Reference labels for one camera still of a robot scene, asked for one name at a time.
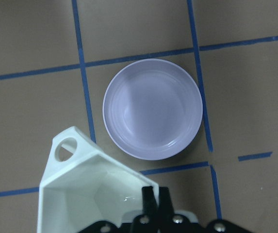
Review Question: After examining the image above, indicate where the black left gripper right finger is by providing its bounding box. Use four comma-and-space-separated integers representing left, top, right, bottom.
158, 187, 203, 233

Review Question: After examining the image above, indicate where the lavender round plate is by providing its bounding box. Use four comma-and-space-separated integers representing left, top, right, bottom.
102, 59, 203, 160

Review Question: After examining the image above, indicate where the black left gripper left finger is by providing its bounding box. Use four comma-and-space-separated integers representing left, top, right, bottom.
130, 186, 158, 233

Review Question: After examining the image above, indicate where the white faceted cup with handle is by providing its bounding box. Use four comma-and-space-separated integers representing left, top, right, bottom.
36, 125, 199, 233

